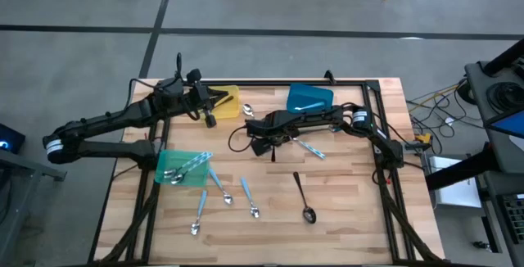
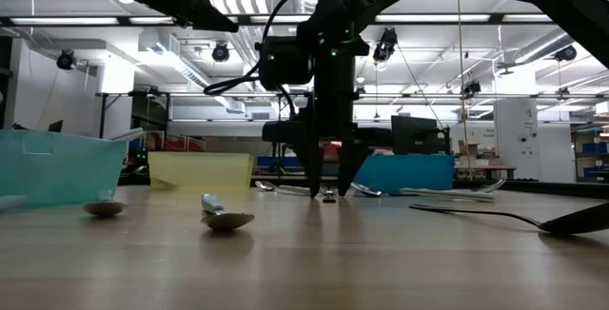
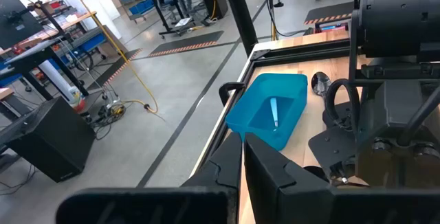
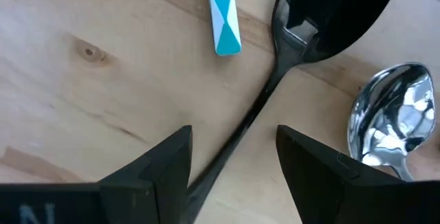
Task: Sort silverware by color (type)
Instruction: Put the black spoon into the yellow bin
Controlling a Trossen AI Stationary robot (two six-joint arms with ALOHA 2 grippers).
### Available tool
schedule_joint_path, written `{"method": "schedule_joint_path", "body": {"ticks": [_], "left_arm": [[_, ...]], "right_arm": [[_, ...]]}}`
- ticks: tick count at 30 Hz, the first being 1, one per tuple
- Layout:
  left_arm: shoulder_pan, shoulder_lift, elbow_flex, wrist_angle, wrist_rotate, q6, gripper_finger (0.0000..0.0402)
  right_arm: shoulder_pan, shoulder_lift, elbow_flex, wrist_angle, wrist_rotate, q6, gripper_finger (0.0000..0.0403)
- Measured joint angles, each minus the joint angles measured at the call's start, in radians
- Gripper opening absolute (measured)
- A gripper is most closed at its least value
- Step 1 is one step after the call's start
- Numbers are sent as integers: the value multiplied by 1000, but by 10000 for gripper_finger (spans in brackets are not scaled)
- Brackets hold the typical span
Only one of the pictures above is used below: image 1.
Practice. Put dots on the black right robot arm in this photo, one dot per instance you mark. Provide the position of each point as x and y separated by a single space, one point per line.
327 117

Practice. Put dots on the white box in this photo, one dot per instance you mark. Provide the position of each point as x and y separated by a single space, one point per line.
454 193

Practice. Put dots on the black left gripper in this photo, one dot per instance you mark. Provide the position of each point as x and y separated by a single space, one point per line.
200 95

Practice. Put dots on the laptop with blue screen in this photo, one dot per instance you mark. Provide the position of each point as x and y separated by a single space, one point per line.
511 125

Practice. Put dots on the blue plastic bin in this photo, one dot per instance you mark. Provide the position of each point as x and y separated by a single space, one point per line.
307 93

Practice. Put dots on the gray equipment cart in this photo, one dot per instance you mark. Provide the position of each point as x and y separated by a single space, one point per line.
477 91

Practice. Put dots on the dark keyboard rack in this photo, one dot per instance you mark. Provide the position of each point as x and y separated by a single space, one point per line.
513 218

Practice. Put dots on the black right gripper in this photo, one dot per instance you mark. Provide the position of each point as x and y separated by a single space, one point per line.
266 132

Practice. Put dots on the black frame clamp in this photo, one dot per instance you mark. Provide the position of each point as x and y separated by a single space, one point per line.
329 77

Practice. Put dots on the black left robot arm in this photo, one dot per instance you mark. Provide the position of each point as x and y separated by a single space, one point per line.
123 113

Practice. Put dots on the gray side table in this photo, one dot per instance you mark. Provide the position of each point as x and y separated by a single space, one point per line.
24 164

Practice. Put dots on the yellow plastic bin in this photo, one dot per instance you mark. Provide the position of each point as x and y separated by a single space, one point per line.
229 111

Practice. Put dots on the black aluminium station frame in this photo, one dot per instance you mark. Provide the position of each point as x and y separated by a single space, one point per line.
266 82

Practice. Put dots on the green translucent plastic bin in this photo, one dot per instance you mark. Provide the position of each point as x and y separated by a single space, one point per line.
192 177

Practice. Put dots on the black stand beam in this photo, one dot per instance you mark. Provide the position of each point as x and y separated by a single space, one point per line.
458 173
503 58

